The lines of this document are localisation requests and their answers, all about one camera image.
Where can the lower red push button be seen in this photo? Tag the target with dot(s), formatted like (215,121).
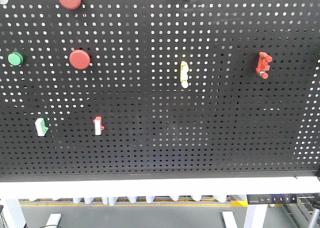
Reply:
(79,59)

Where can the green push button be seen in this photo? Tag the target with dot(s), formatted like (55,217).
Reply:
(15,58)

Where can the black pegboard panel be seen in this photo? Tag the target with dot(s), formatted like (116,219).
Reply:
(229,122)

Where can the grey curtain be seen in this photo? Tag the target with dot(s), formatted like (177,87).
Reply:
(186,200)

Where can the white standing desk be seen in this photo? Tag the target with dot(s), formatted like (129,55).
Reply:
(159,187)

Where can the desk height control panel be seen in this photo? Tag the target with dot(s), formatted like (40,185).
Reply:
(259,199)

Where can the yellow toggle switch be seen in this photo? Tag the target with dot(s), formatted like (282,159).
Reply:
(184,69)

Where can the red white rocker switch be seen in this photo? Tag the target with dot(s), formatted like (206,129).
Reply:
(98,126)

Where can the red toggle switch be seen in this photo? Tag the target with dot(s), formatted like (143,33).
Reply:
(263,65)

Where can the green white rocker switch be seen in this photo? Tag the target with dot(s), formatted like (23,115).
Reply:
(41,127)

